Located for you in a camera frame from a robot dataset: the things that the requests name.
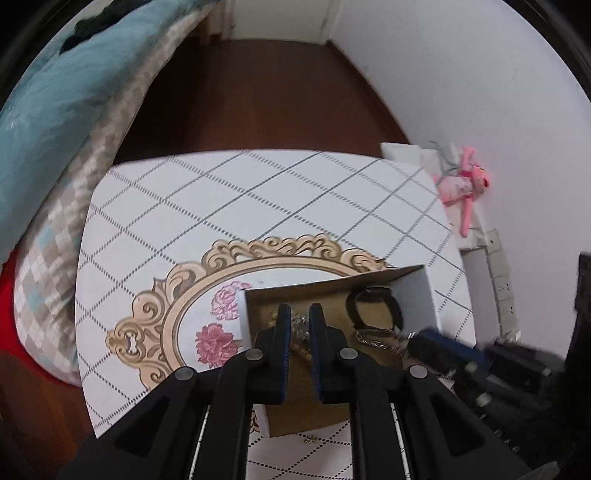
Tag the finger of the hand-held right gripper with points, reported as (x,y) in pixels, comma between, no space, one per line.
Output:
(478,385)
(438,347)

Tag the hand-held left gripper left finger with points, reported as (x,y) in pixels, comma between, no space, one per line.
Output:
(283,333)

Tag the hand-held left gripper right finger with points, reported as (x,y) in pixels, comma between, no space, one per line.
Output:
(316,333)

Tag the cardboard jewelry box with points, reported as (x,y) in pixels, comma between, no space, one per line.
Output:
(300,417)

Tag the white power strip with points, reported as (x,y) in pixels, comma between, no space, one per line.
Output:
(503,286)

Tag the small gold earring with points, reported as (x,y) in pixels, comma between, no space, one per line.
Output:
(309,439)

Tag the pink plush toy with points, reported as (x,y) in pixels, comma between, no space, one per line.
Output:
(457,187)

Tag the white ledge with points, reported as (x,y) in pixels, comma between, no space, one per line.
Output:
(406,154)

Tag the checkered bed sheet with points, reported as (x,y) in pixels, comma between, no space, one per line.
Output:
(51,258)

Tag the red cloth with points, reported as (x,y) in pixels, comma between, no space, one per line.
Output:
(11,314)

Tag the white door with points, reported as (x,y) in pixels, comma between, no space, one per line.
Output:
(281,21)

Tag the blue blanket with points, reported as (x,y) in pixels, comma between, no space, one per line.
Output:
(60,101)

